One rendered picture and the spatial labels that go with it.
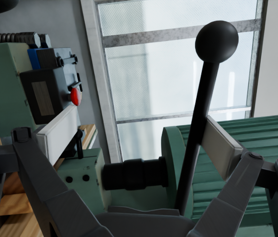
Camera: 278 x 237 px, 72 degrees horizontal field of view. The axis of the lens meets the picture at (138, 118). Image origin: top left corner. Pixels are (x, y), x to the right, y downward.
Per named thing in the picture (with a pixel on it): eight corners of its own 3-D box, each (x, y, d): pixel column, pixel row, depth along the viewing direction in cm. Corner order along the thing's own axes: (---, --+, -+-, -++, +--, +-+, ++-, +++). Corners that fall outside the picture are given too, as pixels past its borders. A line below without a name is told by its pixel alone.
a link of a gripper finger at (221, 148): (234, 147, 13) (244, 148, 13) (202, 114, 20) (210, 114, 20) (223, 182, 14) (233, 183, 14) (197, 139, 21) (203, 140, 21)
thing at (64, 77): (51, 48, 37) (78, 45, 37) (64, 102, 41) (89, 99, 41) (9, 50, 25) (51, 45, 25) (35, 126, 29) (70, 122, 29)
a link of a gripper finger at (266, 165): (254, 171, 12) (300, 175, 12) (221, 136, 17) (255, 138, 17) (247, 191, 12) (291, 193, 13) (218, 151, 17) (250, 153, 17)
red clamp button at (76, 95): (73, 86, 32) (79, 85, 32) (77, 103, 33) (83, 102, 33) (67, 90, 29) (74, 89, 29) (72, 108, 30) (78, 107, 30)
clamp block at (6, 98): (8, 48, 38) (52, 43, 38) (29, 111, 43) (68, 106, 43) (-63, 49, 25) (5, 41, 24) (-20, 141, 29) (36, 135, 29)
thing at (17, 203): (53, 138, 47) (73, 137, 47) (55, 145, 48) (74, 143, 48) (-6, 206, 27) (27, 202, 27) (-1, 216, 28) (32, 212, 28)
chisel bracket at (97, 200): (61, 150, 40) (101, 146, 39) (76, 202, 45) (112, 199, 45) (46, 172, 33) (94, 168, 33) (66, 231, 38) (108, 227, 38)
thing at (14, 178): (45, 138, 44) (69, 135, 43) (48, 145, 44) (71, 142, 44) (-1, 185, 29) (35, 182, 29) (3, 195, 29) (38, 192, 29)
